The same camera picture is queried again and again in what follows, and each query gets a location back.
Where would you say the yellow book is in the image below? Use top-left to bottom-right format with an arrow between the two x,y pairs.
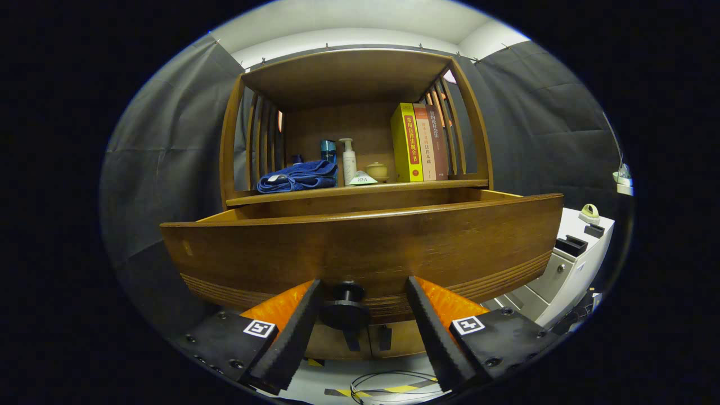
391,103 -> 424,183

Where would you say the wooden drawer with black knob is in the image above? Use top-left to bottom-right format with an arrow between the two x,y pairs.
160,188 -> 564,332

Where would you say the white side cabinet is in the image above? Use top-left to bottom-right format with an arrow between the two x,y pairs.
483,207 -> 615,330

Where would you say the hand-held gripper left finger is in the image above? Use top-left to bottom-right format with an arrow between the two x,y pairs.
172,280 -> 323,395

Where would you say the brown book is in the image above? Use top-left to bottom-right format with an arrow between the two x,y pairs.
425,105 -> 449,181

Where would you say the notched black block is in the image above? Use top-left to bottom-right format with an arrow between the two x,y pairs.
555,235 -> 588,258

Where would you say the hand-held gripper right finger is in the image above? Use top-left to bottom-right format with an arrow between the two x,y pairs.
406,276 -> 563,394

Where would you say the orange book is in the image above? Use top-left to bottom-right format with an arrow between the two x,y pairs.
413,103 -> 437,182

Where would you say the white pump bottle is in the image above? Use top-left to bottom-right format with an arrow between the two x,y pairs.
339,138 -> 357,186

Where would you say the brown wooden cabinet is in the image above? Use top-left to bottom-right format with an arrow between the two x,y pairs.
219,48 -> 494,361

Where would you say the thin floor cable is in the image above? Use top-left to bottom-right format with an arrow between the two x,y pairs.
350,370 -> 445,404

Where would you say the wooden countertop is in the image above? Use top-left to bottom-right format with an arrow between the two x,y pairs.
226,179 -> 489,206

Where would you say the folded blue towel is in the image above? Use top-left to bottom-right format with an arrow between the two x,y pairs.
257,160 -> 339,194

